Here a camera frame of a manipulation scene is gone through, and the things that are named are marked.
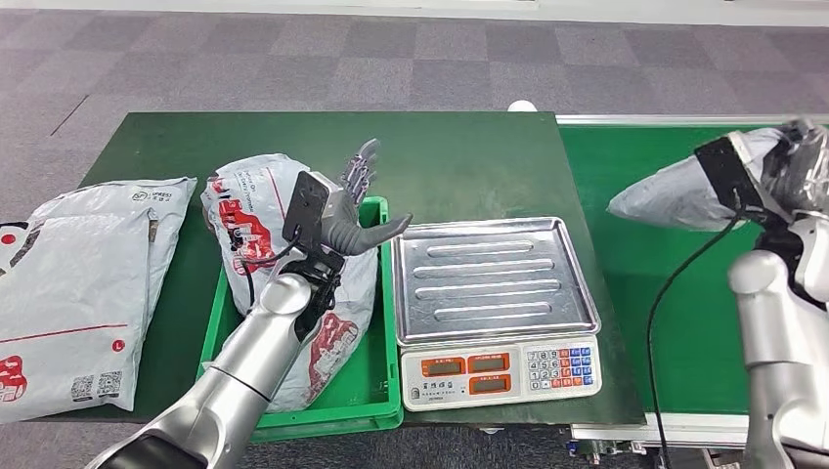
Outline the white electronic scale body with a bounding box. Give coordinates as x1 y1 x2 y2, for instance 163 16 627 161
400 333 603 413

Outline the steel scale tray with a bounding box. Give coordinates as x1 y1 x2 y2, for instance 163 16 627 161
391 216 602 348

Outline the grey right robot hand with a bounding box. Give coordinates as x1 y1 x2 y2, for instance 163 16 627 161
761 118 829 218

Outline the grey parcel bold red print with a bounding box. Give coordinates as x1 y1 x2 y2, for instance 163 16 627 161
200 152 317 319

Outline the black camera cable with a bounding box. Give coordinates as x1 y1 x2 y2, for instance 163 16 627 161
646 213 746 469
240 226 302 312

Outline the flat grey express mailer bag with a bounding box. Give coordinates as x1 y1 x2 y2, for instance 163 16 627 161
28 176 198 325

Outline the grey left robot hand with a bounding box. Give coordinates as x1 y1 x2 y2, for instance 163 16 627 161
320 137 414 258

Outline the green conveyor belt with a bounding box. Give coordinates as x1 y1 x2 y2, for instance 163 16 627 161
556 114 829 454

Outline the grey parcel faint print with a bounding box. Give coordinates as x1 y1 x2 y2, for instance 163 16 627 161
265 245 380 414

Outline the grey parcel thin red line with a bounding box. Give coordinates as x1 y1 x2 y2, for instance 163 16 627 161
607 126 788 233

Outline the black right camera cable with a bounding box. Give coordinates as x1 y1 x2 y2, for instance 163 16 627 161
646 213 746 469

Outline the black left camera cable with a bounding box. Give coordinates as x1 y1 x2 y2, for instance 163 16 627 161
240 226 302 312

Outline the large flat grey mailer bag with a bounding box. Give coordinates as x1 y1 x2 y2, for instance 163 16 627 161
0 210 153 425

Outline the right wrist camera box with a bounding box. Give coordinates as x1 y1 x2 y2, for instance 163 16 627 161
694 134 773 222

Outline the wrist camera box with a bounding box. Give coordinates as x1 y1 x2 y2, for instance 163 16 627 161
282 170 341 250
694 134 773 222

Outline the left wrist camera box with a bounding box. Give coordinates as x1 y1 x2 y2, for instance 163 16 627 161
282 170 341 250

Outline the green plastic crate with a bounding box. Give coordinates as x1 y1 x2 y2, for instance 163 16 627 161
196 195 404 445

